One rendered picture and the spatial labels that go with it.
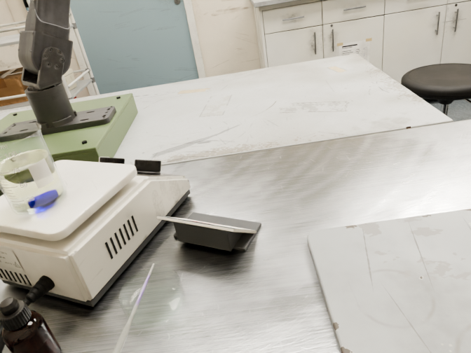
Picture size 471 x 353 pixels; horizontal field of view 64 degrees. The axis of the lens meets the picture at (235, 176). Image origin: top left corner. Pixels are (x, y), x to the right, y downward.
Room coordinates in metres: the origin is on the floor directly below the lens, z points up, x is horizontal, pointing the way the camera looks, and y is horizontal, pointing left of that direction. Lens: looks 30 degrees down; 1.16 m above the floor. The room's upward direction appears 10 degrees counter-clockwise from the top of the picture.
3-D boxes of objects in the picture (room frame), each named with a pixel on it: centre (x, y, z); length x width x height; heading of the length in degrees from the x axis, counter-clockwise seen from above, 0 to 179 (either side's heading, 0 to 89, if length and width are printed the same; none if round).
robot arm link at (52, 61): (0.68, 0.30, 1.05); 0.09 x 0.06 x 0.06; 41
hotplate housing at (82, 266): (0.36, 0.17, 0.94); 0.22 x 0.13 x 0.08; 153
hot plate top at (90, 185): (0.34, 0.18, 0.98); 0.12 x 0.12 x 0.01; 63
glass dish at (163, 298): (0.25, 0.09, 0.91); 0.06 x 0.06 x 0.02
